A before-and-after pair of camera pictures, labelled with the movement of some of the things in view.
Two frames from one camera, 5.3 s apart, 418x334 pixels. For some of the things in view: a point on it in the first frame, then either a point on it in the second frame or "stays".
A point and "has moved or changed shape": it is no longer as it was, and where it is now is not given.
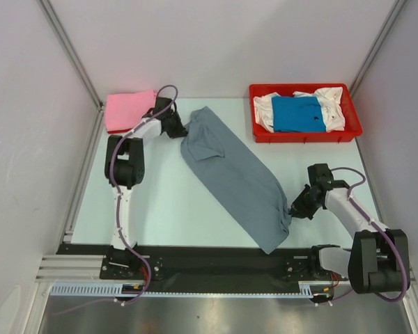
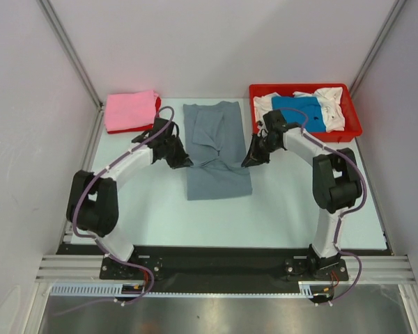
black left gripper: [180, 131] → [182, 159]
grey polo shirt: [240, 184] has moved or changed shape
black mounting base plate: [205, 264] stays
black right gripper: [298, 209] → [254, 156]
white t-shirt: [329, 99] stays
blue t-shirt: [297, 114] stays
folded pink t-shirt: [125, 110] stays
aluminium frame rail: [69, 268] stays
